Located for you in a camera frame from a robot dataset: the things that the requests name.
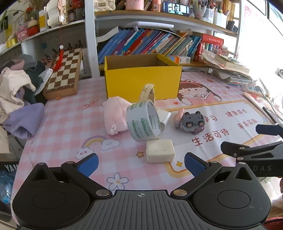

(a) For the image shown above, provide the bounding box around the white wooden ornament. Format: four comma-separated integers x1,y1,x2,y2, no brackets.
44,0,71,28

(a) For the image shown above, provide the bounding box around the white power strip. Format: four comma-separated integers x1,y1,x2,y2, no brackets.
243,80,269,97

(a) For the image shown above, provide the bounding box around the pink tube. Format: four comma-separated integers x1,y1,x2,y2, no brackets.
175,108,185,129

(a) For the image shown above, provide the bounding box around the clear tape roll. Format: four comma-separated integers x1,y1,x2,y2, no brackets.
126,83,163,142

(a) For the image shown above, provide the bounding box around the pink white booklet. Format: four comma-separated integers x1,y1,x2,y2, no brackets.
243,92,283,124

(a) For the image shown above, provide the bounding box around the white bookshelf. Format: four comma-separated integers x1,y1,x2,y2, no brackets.
0,0,244,78

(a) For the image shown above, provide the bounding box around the white pen holder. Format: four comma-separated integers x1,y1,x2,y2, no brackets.
213,11,228,29

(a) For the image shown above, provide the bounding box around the white handbag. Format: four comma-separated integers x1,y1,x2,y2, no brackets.
93,0,116,11

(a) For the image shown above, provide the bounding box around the red tassel ornament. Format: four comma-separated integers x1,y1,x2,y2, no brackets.
52,45,65,71

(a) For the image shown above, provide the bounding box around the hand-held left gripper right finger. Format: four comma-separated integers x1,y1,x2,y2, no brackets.
170,152,255,198

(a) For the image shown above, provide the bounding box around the red strawberry pot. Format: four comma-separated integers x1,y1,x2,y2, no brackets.
27,17,41,37

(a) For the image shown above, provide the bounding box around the thick white-paged book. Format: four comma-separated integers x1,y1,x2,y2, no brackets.
96,25,120,43

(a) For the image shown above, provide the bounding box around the pile of clothes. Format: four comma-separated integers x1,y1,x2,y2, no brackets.
0,67,36,124

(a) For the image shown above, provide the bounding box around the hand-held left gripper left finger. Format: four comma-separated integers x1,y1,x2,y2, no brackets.
30,153,113,198

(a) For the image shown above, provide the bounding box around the orange white box black print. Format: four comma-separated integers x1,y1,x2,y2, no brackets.
168,55,191,65

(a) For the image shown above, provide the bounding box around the grey toy car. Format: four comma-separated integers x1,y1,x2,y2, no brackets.
180,112,205,135

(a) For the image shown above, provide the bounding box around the plastic water bottle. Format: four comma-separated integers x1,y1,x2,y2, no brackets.
0,170,16,205

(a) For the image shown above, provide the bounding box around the row of colourful books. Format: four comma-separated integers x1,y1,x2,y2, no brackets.
97,28,203,63

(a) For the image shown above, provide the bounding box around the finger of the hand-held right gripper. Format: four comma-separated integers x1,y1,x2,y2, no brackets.
255,124,283,136
220,140,283,164

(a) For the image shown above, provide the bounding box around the wooden chessboard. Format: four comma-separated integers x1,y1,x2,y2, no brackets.
43,47,83,100

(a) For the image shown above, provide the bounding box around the small black box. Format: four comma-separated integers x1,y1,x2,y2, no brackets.
226,21,239,33

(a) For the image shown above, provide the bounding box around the red flat box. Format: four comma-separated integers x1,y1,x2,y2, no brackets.
202,34,224,45

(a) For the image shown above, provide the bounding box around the white charger plug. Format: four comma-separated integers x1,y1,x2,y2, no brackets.
157,109,171,131

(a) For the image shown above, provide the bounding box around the smartphone with lit screen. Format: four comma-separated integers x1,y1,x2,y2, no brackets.
162,2,190,17

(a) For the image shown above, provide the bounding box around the dark clothes pile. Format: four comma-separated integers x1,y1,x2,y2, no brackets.
9,54,53,104

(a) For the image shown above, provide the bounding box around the pile of papers and books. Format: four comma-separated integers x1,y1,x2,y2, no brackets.
199,50,254,86

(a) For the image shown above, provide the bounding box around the white eraser block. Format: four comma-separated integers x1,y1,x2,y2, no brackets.
145,139,175,163

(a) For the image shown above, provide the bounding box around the yellow cardboard box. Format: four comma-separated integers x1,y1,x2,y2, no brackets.
104,53,183,101

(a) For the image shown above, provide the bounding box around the pink plush toy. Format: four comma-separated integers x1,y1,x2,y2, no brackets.
103,96,133,136

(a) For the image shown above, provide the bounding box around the pink mug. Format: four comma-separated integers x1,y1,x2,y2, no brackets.
126,0,145,10

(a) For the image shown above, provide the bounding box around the purple cloth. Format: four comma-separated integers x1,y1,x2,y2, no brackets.
2,103,46,139

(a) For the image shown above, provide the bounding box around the pink checkered desktop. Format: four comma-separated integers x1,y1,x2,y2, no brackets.
11,71,283,224

